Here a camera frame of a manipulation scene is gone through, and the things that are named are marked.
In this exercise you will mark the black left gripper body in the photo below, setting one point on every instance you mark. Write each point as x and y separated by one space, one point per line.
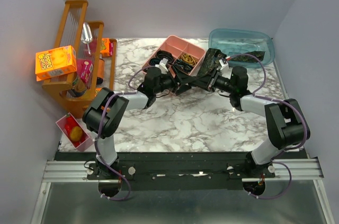
167 82

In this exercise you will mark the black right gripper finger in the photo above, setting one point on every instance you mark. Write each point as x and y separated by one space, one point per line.
203 83
207 72

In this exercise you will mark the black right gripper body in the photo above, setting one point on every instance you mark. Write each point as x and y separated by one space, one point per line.
223 84

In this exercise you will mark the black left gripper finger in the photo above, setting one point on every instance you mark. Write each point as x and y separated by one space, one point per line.
183 78
180 89

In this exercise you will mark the dark floral patterned necktie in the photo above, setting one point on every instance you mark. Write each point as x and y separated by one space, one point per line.
212 57

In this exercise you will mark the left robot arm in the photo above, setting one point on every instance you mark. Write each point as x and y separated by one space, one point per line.
106 111

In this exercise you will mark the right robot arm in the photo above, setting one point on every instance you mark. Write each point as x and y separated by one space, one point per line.
286 126

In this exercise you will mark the dark blue floral rolled tie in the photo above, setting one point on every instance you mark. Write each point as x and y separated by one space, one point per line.
183 66

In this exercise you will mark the teal rolled tie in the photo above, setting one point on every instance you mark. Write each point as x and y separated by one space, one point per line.
154 61

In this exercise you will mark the yellow rolled tie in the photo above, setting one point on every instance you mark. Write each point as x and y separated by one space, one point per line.
188 59

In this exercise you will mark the black rolled tie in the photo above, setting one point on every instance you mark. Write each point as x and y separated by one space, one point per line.
161 54

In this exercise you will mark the pink divided organizer tray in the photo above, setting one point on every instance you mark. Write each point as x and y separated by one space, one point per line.
178 46

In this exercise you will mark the translucent blue plastic tub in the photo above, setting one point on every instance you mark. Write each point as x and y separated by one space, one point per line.
240 42

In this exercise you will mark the orange bottle on rack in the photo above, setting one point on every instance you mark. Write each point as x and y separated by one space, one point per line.
100 72

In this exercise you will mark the small orange box lower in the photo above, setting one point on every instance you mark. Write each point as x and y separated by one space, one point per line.
100 93

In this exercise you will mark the small orange box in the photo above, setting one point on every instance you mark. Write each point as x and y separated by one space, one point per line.
100 93
106 47

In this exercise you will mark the small orange box upper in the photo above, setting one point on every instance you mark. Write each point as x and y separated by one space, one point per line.
106 47

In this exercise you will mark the pink product box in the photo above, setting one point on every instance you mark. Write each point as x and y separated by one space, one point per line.
84 69

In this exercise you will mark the dark tin can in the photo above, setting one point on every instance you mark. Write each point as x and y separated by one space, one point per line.
78 88

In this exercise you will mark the metal scoop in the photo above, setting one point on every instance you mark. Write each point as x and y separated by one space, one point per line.
86 36

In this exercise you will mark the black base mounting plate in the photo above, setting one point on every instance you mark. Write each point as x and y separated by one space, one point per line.
179 171

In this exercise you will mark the pink bin with fruit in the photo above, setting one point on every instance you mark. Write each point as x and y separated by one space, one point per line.
74 132

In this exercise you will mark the orange Scrub Daddy box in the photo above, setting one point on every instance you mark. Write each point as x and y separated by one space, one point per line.
55 62

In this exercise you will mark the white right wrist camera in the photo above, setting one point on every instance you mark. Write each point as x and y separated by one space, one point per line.
223 65

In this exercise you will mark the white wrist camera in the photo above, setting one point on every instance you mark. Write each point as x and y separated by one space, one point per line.
223 65
163 66

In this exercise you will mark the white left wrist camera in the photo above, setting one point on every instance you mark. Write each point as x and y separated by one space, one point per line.
163 66

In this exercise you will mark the aluminium rail frame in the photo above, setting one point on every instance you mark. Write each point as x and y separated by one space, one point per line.
75 172

